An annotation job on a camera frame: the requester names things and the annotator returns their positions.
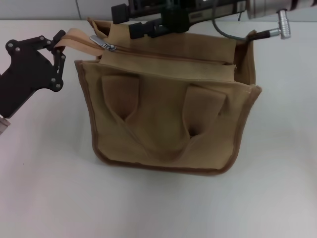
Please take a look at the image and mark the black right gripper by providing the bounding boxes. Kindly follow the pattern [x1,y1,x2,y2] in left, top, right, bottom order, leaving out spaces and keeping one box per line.
[110,0,249,41]

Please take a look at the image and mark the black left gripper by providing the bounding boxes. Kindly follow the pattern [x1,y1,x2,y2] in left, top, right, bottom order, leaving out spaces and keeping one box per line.
[0,29,67,119]

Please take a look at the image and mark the silver zipper pull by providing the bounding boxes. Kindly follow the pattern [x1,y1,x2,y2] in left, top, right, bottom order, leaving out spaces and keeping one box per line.
[89,34,117,53]

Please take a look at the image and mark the khaki canvas food bag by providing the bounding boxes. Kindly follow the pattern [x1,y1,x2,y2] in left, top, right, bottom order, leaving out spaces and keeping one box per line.
[54,16,263,178]

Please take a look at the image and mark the right gripper cable with connector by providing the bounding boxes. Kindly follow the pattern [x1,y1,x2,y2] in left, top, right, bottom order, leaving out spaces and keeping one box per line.
[211,8,292,41]

